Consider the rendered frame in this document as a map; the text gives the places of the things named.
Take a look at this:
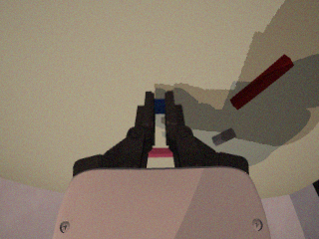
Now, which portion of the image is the small blue block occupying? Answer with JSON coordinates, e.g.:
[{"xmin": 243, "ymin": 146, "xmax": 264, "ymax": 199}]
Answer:
[{"xmin": 155, "ymin": 99, "xmax": 165, "ymax": 115}]

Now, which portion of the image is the pink rod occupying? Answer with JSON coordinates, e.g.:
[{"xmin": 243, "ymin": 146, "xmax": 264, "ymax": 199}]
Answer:
[{"xmin": 149, "ymin": 147, "xmax": 172, "ymax": 157}]

